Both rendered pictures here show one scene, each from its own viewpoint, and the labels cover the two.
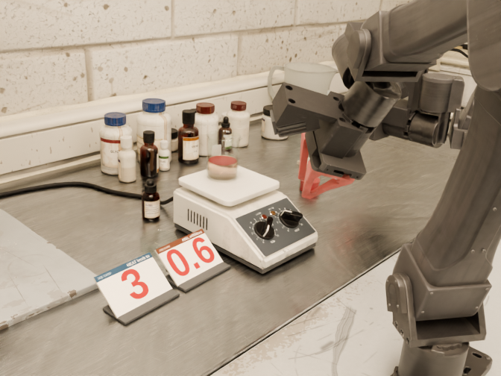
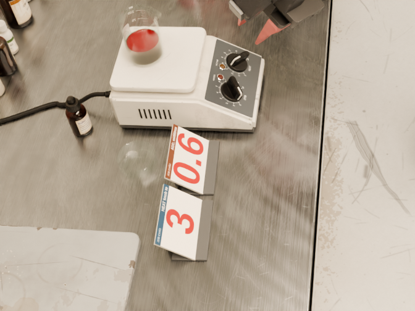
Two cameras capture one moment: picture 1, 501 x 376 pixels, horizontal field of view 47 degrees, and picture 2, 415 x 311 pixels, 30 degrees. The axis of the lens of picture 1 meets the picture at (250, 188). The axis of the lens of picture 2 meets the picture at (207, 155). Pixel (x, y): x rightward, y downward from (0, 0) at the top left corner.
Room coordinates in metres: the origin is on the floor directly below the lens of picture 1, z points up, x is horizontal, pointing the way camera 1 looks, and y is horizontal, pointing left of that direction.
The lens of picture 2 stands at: (0.10, 0.32, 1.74)
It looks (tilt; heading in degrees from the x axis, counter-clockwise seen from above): 52 degrees down; 336
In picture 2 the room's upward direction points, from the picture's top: 12 degrees counter-clockwise
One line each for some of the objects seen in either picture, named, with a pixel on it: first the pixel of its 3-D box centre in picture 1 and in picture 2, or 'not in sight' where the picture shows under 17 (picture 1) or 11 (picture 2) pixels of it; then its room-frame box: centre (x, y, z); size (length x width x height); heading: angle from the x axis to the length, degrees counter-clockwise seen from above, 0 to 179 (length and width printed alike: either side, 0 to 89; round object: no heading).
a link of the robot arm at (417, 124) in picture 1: (429, 126); not in sight; (1.00, -0.32, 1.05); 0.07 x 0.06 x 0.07; 46
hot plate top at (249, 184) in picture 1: (229, 183); (159, 58); (0.83, 0.03, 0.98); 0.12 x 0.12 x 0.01; 48
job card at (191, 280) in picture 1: (193, 258); (192, 158); (0.70, 0.07, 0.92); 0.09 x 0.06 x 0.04; 141
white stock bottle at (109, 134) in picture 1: (115, 142); not in sight; (1.07, 0.27, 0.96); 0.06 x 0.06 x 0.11
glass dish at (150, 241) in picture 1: (159, 244); (137, 160); (0.75, 0.13, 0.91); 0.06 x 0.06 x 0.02
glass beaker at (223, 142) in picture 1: (224, 156); (143, 36); (0.84, 0.04, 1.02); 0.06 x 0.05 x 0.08; 58
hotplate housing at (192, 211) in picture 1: (239, 212); (181, 79); (0.81, 0.01, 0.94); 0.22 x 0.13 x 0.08; 48
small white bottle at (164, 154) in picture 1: (163, 155); (5, 37); (1.09, 0.18, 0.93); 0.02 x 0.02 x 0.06
